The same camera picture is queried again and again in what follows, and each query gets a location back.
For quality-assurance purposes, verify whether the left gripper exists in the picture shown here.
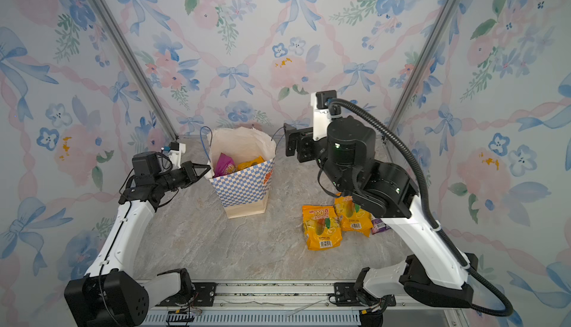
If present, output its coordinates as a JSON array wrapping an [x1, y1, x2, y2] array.
[[159, 162, 212, 193]]

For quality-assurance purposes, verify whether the purple grape candy bag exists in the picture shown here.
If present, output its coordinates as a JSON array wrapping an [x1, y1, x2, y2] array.
[[214, 153, 236, 178]]

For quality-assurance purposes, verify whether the yellow mango candy bag top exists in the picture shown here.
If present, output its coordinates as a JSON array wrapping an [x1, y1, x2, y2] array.
[[236, 156, 265, 172]]

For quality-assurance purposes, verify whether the yellow mango candy bag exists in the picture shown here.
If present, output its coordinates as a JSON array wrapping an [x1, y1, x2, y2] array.
[[302, 206, 342, 251], [334, 196, 373, 237], [236, 156, 265, 172]]

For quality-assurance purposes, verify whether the blue checkered paper bag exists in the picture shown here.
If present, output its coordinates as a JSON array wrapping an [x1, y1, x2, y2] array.
[[205, 127, 277, 218]]

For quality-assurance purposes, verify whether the yellow mango candy bag front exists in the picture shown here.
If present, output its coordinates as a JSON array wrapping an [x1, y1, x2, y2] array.
[[302, 206, 342, 251]]

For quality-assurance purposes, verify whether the purple small snack packet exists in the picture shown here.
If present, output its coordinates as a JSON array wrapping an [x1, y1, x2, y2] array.
[[371, 218, 390, 235]]

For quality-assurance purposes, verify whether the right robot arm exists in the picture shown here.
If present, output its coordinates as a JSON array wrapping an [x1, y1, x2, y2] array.
[[284, 117, 474, 309]]

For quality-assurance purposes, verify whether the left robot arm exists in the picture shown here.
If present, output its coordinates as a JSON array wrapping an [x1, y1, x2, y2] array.
[[64, 161, 210, 326]]

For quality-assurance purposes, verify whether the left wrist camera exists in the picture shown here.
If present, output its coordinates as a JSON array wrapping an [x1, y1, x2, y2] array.
[[161, 142, 187, 169]]

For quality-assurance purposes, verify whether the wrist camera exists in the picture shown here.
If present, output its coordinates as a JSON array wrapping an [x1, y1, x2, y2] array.
[[161, 142, 187, 169], [309, 89, 338, 141]]

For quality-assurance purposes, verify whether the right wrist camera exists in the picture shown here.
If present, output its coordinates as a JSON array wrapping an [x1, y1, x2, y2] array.
[[309, 89, 338, 141]]

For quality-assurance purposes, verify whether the black corrugated cable conduit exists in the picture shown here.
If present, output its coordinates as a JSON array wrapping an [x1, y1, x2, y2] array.
[[327, 98, 514, 317]]

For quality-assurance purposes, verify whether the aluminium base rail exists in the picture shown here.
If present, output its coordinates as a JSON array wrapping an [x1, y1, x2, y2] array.
[[139, 279, 469, 326]]

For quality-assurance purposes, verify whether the left aluminium corner post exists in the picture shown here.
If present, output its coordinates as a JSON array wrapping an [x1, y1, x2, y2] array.
[[89, 0, 179, 141]]

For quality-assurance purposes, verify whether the aluminium corner post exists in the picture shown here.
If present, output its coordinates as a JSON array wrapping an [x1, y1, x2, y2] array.
[[89, 0, 179, 141], [389, 0, 459, 134]]

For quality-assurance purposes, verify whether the right aluminium corner post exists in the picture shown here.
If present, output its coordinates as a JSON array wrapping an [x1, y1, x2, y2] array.
[[389, 0, 459, 134]]

